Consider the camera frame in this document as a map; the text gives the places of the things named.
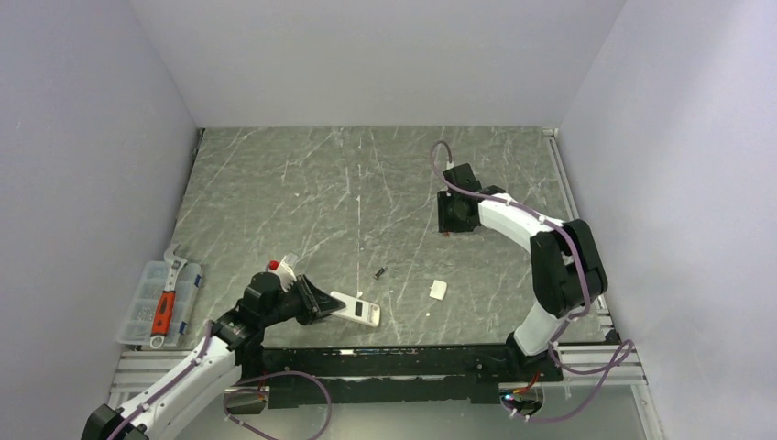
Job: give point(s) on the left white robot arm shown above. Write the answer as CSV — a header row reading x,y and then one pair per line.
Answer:
x,y
230,344

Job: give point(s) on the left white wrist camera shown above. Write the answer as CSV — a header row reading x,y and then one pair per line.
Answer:
x,y
284,269

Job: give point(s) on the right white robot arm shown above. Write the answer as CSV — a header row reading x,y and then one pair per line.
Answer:
x,y
567,272

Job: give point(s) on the orange handled adjustable wrench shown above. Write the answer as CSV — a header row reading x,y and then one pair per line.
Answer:
x,y
162,317

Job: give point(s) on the red white remote control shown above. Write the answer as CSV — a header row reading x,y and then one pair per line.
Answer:
x,y
357,310

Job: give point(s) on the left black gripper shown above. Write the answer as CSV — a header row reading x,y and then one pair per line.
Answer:
x,y
314,302

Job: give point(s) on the aluminium frame rail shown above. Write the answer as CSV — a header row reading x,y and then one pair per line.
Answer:
x,y
614,360

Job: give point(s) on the white battery cover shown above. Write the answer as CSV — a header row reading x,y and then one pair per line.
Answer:
x,y
438,290

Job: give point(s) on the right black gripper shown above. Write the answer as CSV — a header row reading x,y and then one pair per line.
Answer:
x,y
445,224

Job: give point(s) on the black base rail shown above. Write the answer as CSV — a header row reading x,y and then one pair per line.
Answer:
x,y
375,374

